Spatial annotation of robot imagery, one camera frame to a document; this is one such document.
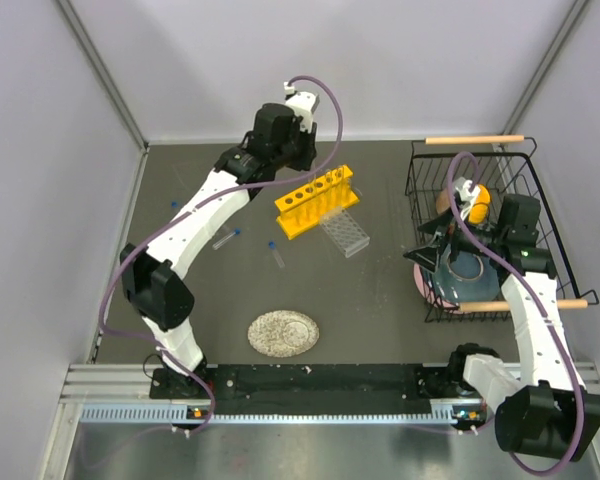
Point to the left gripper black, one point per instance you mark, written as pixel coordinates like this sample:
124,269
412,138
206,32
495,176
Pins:
308,151

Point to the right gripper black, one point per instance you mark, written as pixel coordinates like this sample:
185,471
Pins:
427,256

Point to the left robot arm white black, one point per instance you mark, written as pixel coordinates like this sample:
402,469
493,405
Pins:
283,135

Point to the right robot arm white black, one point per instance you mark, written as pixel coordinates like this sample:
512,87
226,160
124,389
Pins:
546,410

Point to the pink plate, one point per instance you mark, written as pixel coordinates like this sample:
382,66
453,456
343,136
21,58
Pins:
422,290

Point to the blue ceramic plate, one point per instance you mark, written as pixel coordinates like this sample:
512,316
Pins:
467,278

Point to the yellow test tube rack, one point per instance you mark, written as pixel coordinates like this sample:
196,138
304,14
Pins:
298,212

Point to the clear acrylic tube rack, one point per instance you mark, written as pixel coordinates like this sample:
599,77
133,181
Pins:
344,231

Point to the speckled ceramic plate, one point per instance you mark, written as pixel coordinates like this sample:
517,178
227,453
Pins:
283,333

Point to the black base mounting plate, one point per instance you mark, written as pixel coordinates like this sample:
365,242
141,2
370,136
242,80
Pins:
326,389

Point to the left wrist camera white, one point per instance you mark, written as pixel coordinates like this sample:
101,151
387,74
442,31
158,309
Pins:
303,103

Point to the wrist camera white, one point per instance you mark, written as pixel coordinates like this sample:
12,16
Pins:
303,103
468,193

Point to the black wire basket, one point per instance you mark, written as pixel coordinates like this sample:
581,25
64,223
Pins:
530,175

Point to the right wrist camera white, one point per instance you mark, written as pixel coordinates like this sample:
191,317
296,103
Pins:
468,193

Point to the grey cable duct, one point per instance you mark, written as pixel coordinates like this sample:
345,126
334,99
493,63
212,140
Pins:
444,413

